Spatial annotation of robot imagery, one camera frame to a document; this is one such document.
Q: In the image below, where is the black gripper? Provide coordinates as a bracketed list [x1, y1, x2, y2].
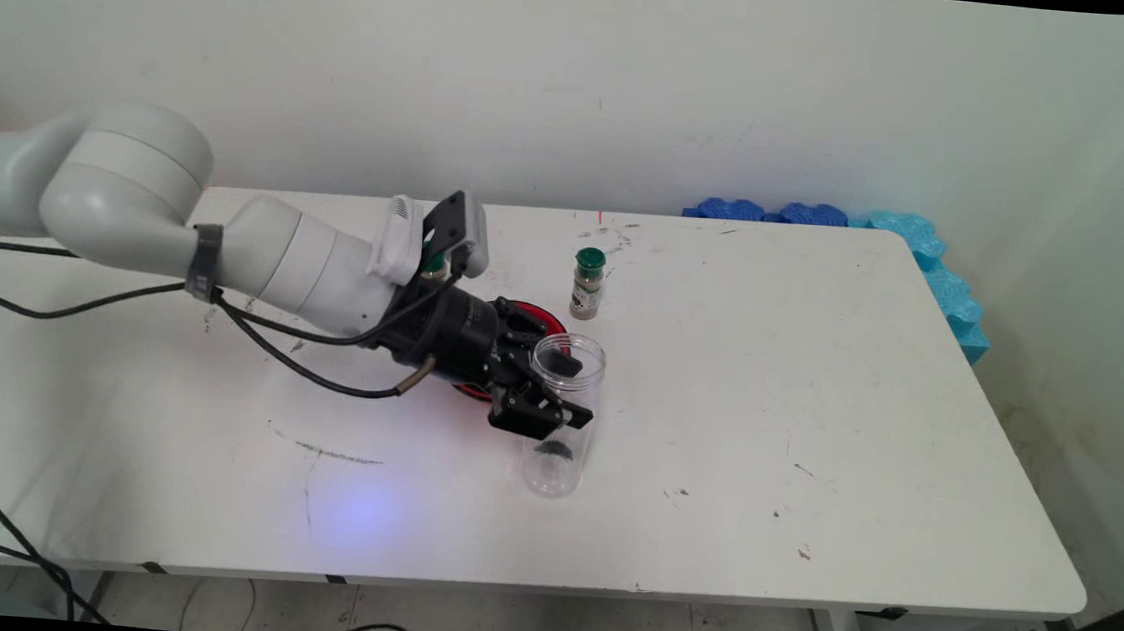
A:
[367, 279, 606, 447]

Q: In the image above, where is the clear plastic jar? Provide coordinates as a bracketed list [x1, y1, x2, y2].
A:
[518, 329, 611, 502]

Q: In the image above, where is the red bowl with black seeds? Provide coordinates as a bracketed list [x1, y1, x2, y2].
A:
[450, 295, 576, 410]

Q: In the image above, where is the dark blue foam mat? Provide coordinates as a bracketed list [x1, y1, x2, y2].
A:
[682, 194, 783, 225]
[778, 200, 850, 229]

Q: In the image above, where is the light blue foam mat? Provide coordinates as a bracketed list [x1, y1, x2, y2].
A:
[840, 208, 1000, 367]

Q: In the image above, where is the white table leg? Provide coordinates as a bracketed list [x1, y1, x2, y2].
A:
[55, 567, 113, 624]

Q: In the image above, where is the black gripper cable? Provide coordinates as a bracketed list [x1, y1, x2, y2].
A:
[0, 238, 447, 406]

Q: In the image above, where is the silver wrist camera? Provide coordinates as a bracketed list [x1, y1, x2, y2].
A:
[368, 183, 495, 290]

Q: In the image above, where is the black camera cable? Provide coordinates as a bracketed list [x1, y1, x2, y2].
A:
[0, 211, 474, 358]

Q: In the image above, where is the black velcro strap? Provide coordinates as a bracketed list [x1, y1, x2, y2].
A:
[183, 221, 228, 306]

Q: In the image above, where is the thin grey floor cable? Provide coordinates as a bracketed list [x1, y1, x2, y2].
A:
[179, 574, 259, 631]

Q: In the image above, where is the black hanging cable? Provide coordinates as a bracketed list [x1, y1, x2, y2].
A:
[0, 446, 123, 625]

